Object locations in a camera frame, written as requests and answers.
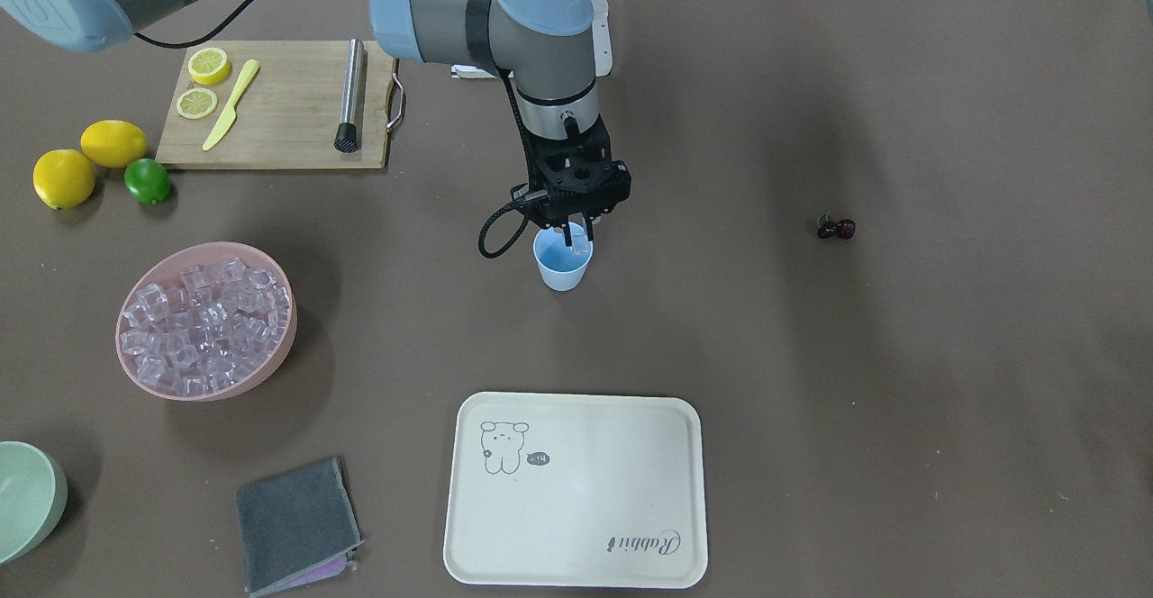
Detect green lime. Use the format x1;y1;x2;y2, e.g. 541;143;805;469
123;158;172;204

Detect lemon slice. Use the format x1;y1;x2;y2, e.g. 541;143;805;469
186;47;233;86
174;86;218;121

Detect lemon slice upper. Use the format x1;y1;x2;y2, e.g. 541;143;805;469
186;47;233;86

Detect yellow plastic knife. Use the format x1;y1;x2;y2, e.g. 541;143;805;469
201;59;262;152

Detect grey folded cloth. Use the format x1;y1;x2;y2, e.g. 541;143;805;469
234;456;363;597

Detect lemon slice lower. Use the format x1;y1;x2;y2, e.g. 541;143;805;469
174;86;218;121

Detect pink bowl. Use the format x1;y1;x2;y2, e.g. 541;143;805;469
116;241;297;402

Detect pile of clear ice cubes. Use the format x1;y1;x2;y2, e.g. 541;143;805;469
121;258;293;398

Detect cream rabbit tray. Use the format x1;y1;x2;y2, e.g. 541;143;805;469
443;392;709;590

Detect yellow lemon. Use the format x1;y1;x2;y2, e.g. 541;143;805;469
81;119;150;168
32;149;95;211

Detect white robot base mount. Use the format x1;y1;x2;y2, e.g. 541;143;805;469
449;0;613;89

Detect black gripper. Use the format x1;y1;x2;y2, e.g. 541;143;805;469
512;121;631;249

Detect steel muddler black tip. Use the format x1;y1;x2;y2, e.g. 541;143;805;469
333;39;367;154

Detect yellow lemon upper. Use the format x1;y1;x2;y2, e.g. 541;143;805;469
81;119;150;168

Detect light blue plastic cup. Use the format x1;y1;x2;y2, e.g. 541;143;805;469
532;222;594;293

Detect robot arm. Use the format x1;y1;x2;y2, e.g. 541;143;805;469
3;0;631;249

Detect clear ice cube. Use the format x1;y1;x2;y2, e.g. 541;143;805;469
571;234;593;256

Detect yellow lemon lower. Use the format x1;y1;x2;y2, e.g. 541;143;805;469
32;149;95;211

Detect green ceramic bowl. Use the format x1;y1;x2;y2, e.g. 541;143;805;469
1;441;68;563

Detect wooden cutting board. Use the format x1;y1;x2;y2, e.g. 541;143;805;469
156;41;404;171

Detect dark red cherries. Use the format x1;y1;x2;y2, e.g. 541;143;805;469
816;213;857;240

